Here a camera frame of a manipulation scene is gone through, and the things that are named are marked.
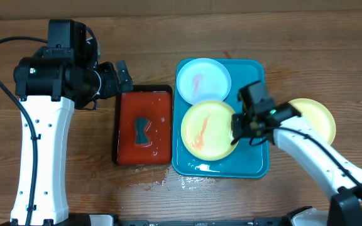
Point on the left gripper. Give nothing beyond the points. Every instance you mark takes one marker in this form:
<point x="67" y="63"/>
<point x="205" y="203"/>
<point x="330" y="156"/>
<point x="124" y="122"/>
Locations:
<point x="112" y="86"/>

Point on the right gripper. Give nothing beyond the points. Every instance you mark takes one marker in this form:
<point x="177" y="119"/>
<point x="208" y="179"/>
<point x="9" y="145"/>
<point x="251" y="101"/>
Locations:
<point x="237" y="124"/>

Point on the yellow plate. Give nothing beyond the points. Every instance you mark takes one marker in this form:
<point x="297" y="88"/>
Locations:
<point x="318" y="116"/>
<point x="206" y="130"/>

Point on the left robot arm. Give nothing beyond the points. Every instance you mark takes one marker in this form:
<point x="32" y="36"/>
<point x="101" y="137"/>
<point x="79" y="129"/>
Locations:
<point x="51" y="85"/>

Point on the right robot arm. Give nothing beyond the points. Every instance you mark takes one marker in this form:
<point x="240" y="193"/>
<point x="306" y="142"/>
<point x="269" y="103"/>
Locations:
<point x="285" y="127"/>

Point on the teal plastic tray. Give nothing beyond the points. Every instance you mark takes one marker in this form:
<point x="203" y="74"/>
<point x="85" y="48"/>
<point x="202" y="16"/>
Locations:
<point x="245" y="161"/>

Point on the black tray with red water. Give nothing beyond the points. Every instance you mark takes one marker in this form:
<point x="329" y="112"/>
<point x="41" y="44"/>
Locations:
<point x="153" y="102"/>

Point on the light blue plate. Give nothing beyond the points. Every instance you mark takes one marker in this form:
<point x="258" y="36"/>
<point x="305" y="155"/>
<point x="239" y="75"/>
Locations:
<point x="203" y="79"/>

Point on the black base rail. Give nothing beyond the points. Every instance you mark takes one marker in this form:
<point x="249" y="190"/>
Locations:
<point x="111" y="220"/>

